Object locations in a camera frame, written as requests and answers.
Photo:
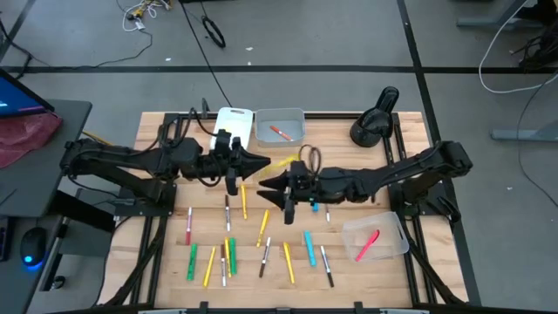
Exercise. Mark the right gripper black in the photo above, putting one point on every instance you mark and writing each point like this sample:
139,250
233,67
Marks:
305,187

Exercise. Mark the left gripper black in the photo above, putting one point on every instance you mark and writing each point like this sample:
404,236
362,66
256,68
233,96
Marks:
224,163

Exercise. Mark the slim yellow marker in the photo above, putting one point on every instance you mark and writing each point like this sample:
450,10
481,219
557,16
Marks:
244,205
285,162
288,263
209,267
227,257
263,227

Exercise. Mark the blue highlighter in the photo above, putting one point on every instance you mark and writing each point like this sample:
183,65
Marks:
315,208

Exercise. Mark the red and white marker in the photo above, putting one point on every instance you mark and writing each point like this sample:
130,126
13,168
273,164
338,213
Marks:
281,133

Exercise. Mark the turquoise highlighter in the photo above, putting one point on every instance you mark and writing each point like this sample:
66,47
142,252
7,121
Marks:
309,248

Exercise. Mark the black and white marker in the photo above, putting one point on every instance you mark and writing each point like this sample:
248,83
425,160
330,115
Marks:
327,266
264,257

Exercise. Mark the green highlighter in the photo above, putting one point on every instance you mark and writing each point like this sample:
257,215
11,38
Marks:
233,256
192,261

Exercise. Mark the magenta and white marker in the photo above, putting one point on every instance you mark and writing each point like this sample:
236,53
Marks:
188,229

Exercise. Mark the slim red marker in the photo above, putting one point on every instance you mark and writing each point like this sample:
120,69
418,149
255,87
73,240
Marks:
368,245

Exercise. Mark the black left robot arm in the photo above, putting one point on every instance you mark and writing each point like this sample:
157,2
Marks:
113,157

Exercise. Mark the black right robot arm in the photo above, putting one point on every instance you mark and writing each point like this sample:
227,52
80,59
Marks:
392,170

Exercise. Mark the white plastic bin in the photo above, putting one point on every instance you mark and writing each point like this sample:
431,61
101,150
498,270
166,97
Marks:
240,124

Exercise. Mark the grey plastic bin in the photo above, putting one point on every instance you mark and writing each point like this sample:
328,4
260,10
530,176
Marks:
292,120

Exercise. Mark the clear plastic bin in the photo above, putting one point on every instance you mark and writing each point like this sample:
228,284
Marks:
362,227

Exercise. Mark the black desk lamp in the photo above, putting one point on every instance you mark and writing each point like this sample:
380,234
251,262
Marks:
370,126

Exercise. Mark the black desk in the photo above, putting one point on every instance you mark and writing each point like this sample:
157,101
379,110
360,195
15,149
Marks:
52,174

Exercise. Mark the black caster wheel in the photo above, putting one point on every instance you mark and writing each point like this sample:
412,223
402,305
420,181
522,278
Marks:
59,282

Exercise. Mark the red cloth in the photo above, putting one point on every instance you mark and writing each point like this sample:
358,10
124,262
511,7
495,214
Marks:
26,135

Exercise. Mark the black computer mouse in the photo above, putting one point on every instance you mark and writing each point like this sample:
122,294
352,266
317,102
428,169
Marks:
32,244

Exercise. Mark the laptop with blue screen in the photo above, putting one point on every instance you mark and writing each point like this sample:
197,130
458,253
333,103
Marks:
17,100

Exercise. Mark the grey desk foot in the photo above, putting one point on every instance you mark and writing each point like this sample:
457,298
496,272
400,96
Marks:
523,135
479,22

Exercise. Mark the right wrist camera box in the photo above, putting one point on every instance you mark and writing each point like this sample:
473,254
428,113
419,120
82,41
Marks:
299,168

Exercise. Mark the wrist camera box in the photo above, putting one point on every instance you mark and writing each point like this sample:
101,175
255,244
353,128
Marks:
223,139
299,168

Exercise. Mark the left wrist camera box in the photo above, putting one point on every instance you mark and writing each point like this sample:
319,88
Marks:
223,139

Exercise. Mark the black clamp post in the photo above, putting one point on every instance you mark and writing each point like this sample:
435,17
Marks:
205,108

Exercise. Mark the black frame bracket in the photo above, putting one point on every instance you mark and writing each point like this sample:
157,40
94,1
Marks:
358,306
203,306

